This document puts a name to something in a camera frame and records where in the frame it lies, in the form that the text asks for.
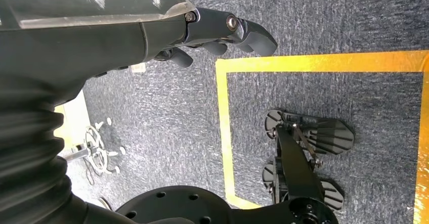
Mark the small white floor socket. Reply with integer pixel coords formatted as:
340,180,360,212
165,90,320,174
130,62,147,74

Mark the silver chair base with casters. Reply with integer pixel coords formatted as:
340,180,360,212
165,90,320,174
63,117,127,175

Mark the white round caster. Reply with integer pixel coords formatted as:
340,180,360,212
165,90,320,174
97,196,113,211

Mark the yellow floor tape rectangle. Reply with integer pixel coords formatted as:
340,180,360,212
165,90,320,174
215,50,429,224

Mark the black round robot hip plate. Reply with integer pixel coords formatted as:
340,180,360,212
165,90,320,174
115,186,235,224

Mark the black robot leg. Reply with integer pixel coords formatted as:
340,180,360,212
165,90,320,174
229,123,339,224

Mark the large black robot foot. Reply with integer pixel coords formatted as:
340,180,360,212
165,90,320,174
264,109,355,155

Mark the thin dark floor cable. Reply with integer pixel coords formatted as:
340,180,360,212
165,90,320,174
83,159,96,186

